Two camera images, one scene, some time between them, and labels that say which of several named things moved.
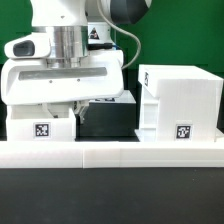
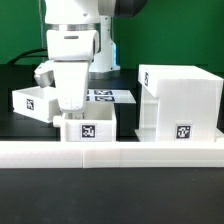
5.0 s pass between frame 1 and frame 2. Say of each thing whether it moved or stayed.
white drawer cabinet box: stayed
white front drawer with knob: moved
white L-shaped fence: stayed
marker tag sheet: stayed
